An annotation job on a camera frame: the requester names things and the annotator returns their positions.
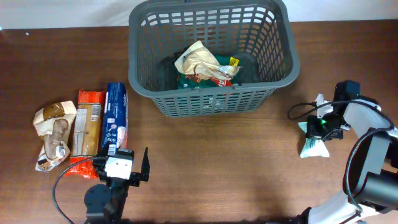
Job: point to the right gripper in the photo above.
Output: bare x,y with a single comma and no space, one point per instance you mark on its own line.
313,130

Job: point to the beige brown chocolate pouch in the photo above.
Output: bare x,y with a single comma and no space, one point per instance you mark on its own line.
53,124

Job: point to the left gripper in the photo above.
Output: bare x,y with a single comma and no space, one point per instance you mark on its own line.
136,177

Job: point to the green Nescafe coffee bag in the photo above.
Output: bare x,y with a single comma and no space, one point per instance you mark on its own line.
191,81

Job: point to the beige paper snack pouch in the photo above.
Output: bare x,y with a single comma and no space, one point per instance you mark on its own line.
197,60

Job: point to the orange cracker package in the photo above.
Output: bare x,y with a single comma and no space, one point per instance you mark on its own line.
87,132

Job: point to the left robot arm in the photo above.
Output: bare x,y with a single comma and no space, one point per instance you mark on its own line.
105,201

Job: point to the blue biscuit package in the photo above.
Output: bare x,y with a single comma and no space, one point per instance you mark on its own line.
115,119

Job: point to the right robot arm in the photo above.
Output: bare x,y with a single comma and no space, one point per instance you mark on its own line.
368,189

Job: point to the grey plastic basket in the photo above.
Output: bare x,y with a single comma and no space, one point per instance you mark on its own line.
257,32

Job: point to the white teal small packet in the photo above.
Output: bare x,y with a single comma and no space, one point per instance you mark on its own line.
314,148

